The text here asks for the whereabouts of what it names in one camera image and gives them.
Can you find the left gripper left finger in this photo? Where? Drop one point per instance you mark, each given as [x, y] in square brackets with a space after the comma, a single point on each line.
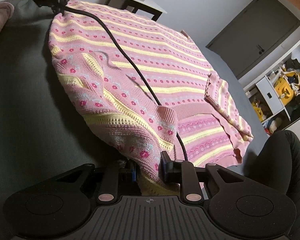
[118, 179]

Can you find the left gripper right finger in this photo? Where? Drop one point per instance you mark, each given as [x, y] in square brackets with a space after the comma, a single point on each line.
[185, 174]

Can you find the pink yellow striped knit sweater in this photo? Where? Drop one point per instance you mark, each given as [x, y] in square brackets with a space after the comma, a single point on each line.
[144, 88]

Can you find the person leg black trousers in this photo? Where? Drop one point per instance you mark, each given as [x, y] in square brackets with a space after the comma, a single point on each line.
[278, 165]

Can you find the white storage shelf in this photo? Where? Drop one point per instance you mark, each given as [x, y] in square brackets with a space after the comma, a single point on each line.
[275, 94]

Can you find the yellow toy bag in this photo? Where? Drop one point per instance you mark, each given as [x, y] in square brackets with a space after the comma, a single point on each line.
[284, 91]

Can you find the dark grey cabinet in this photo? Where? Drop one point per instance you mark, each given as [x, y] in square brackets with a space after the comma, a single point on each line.
[253, 34]

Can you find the black frame chair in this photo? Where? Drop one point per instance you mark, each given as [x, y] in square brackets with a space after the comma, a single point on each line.
[148, 6]

